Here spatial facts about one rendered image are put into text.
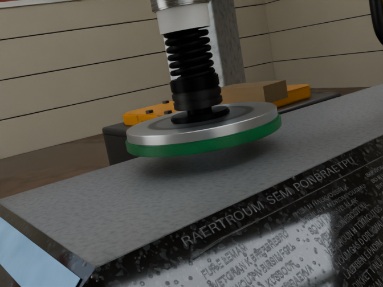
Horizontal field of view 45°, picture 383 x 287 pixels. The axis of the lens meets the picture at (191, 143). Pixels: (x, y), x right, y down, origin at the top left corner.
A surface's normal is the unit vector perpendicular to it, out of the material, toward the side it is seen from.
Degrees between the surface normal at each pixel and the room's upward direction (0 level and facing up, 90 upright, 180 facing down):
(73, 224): 0
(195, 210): 0
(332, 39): 90
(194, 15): 90
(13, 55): 90
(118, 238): 0
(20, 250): 44
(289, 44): 90
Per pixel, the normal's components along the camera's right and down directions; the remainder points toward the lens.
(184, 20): 0.07, 0.19
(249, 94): -0.73, 0.25
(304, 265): 0.31, -0.65
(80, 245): -0.18, -0.97
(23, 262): -0.68, -0.52
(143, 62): 0.51, 0.08
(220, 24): 0.88, -0.07
